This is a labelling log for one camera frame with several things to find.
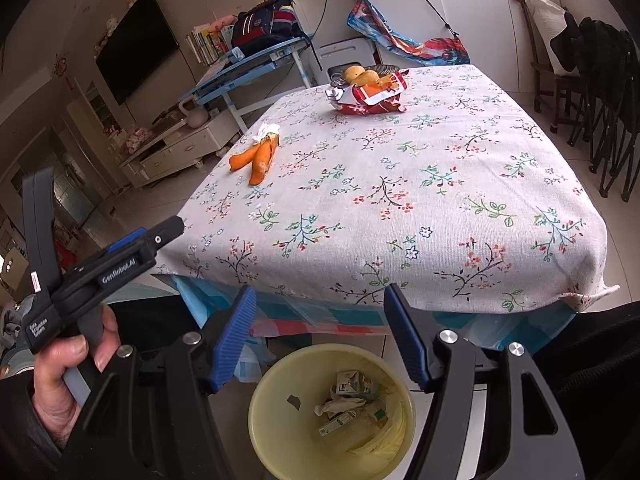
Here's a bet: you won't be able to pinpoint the clear plastic water bottle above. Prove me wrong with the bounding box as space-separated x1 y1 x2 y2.
312 400 388 454

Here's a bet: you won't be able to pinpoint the white tissue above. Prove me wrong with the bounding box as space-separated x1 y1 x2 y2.
252 122 281 144

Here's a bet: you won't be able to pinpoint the red snack bag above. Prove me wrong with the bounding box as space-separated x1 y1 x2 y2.
326 72 408 116

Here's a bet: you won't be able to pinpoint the left hand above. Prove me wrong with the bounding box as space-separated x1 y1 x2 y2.
32 304 120 448

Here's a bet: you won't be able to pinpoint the blue pink checkered undercloth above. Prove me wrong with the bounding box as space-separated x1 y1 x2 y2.
163 275 575 353

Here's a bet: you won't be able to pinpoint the yellow plastic basin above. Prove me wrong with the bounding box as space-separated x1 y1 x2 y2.
248 344 416 480

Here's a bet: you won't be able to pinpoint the floral white tablecloth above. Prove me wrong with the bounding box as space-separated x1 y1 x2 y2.
157 65 613 314

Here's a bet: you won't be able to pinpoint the white tv cabinet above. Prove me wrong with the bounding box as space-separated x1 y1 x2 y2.
120 110 240 188

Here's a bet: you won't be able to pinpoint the pink kettlebell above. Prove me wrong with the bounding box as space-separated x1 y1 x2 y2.
178 96 209 129

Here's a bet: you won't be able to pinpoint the yellow mango right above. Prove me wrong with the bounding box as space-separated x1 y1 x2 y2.
352 70 380 87

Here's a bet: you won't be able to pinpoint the yellow mango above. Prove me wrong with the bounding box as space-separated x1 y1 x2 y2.
352 70 380 87
342 64 366 84

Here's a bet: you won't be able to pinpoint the blue adjustable study desk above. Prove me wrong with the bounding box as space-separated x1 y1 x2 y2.
178 37 314 133

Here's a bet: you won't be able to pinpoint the dark fruit plate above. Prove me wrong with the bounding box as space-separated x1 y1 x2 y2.
369 64 399 77

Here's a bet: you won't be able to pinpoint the yellow mango left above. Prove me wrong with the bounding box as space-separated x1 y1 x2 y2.
342 64 366 84

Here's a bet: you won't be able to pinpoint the colourful spiderman kite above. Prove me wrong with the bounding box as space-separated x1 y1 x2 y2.
346 0 470 66

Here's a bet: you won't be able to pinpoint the row of books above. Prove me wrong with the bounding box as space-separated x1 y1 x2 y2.
186 23 231 66

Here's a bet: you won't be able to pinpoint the white air purifier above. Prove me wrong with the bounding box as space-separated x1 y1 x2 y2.
310 37 376 84

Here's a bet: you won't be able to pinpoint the wooden chair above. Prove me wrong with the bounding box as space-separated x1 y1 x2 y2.
520 0 584 133

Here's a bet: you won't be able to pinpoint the dark blue red backpack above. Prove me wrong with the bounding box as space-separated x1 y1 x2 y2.
231 0 306 56

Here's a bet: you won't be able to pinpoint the black folding chairs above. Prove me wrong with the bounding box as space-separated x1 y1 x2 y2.
550 12 639 203

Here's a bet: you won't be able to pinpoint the white pillow sack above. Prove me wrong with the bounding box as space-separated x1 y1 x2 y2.
521 0 574 76

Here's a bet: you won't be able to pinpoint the black wall television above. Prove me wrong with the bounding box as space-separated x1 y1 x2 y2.
96 0 179 105

